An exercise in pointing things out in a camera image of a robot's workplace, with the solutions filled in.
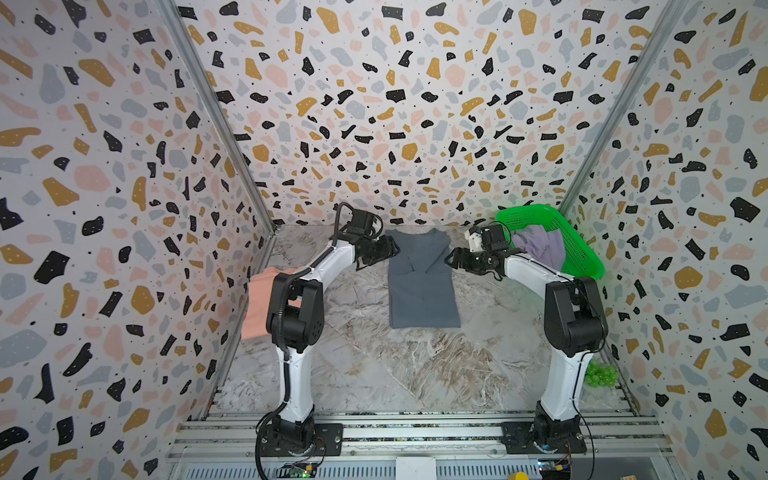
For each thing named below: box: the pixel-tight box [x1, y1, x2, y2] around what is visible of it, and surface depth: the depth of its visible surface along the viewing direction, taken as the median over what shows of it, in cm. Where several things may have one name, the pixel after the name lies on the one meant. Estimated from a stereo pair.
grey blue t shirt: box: [385, 228, 461, 329], surface depth 105 cm
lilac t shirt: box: [511, 225, 566, 273], surface depth 112 cm
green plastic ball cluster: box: [584, 359, 620, 388], surface depth 82 cm
